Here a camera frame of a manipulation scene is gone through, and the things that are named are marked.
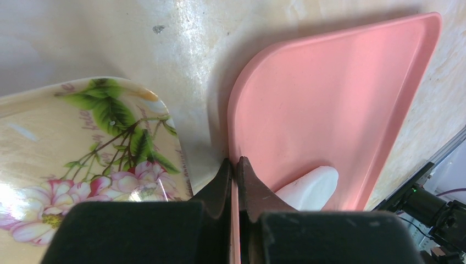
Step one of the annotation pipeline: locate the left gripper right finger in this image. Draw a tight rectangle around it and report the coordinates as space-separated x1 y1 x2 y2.
236 157 423 263

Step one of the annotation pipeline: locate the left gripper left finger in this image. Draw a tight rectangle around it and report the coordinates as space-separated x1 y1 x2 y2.
42 159 233 263

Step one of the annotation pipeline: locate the white dough ball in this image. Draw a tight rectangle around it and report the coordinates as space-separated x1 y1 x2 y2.
276 166 339 211

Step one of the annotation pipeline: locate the pink silicone mat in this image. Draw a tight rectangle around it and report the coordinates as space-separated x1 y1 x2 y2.
228 12 442 263

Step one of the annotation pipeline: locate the floral rectangular tray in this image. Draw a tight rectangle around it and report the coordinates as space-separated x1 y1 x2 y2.
1 77 193 263

